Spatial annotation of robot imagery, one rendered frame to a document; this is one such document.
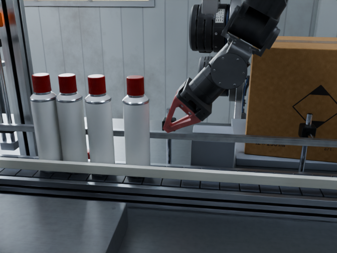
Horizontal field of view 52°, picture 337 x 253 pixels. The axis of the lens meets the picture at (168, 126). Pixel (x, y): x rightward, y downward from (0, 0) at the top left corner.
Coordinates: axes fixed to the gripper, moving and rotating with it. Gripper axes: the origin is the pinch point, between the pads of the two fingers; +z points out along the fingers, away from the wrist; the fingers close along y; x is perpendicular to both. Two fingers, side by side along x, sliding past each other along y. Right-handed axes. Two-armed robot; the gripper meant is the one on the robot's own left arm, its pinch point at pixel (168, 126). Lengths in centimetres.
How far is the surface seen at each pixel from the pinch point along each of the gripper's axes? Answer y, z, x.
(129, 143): 2.9, 7.1, -3.7
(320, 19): -227, -62, 61
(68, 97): 2.6, 7.9, -18.3
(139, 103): 2.9, -0.7, -7.5
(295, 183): 4.9, -9.8, 23.9
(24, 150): -11.0, 35.2, -20.8
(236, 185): 3.3, -1.2, 17.4
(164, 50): -247, 42, -14
